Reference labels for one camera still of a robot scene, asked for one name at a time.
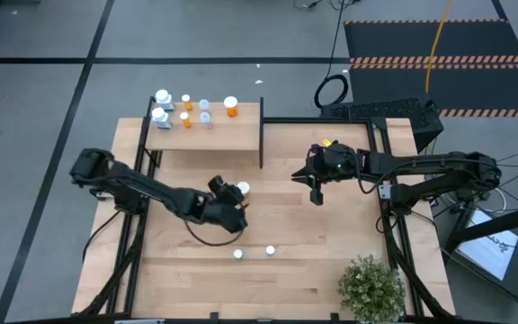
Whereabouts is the white paper sheet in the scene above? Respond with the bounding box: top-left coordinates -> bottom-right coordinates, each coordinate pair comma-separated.
456,209 -> 518,283

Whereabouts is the black stand crossbar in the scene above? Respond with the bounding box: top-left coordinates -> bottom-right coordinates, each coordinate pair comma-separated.
442,202 -> 518,316

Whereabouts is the black looped cable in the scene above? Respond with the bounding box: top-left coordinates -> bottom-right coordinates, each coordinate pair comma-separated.
81,209 -> 123,263

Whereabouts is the white medicine bottle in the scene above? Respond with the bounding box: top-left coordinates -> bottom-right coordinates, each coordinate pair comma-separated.
154,88 -> 175,113
150,106 -> 174,131

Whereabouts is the wooden shelf black frame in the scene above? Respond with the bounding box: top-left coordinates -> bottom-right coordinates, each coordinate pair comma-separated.
138,95 -> 265,170

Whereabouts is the large orange pill bottle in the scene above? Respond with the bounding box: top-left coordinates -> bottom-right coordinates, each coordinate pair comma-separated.
222,95 -> 240,119

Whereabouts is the yellow hanging cable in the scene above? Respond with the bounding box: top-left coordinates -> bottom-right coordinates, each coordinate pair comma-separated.
424,0 -> 455,95

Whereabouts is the black mesh computer tower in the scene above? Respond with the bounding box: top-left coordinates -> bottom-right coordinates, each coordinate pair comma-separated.
319,95 -> 445,141

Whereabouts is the hazard-striped black floor mat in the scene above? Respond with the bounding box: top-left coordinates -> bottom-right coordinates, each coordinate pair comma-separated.
342,18 -> 518,120

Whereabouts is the black hanging cable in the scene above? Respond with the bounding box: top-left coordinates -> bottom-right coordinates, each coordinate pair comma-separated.
313,0 -> 351,110

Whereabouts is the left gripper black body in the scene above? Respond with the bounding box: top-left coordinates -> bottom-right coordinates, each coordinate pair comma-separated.
182,188 -> 250,235

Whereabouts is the potted green plant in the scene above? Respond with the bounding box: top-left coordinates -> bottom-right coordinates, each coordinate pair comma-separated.
336,254 -> 407,323

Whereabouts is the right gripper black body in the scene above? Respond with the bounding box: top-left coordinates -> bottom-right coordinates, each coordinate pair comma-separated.
306,140 -> 362,207

